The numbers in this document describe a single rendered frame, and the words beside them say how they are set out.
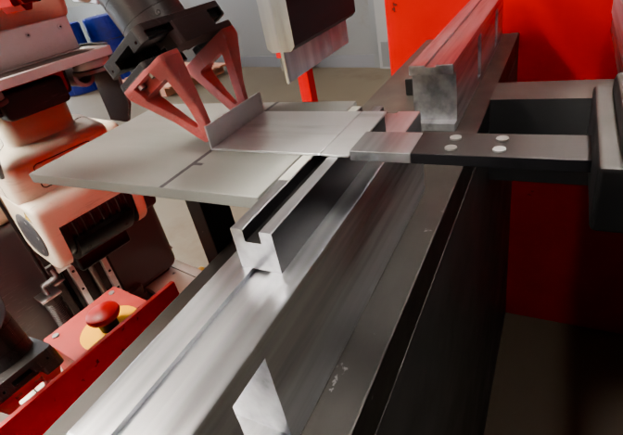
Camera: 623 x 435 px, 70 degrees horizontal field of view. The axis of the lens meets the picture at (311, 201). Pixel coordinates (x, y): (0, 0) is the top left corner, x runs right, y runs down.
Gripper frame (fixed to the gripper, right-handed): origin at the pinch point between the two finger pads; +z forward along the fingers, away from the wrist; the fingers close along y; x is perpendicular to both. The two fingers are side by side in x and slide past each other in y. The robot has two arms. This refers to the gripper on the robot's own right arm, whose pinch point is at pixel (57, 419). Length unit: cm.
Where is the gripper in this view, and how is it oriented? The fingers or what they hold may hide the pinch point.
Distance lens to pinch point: 63.3
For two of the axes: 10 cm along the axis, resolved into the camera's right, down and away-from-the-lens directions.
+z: 4.0, 8.5, 3.4
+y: 7.4, -0.9, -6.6
